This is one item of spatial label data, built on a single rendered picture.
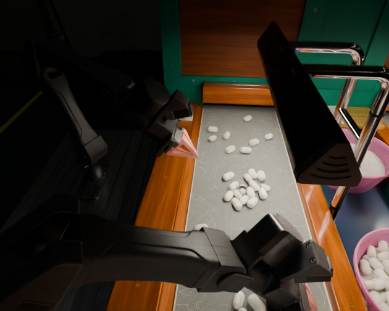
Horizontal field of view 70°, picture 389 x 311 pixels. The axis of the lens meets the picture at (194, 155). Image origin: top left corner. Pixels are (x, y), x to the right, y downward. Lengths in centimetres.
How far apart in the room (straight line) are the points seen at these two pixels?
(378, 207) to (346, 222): 13
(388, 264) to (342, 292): 15
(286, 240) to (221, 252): 10
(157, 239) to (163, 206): 38
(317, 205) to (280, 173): 17
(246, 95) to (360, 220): 57
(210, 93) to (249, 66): 18
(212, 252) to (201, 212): 35
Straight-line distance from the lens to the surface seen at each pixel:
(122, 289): 61
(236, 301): 60
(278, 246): 45
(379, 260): 78
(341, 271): 68
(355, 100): 129
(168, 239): 36
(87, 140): 87
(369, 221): 94
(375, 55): 123
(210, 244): 40
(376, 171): 104
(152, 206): 72
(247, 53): 113
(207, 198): 77
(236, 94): 110
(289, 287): 51
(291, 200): 81
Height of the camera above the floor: 129
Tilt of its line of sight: 37 degrees down
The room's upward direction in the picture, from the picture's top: straight up
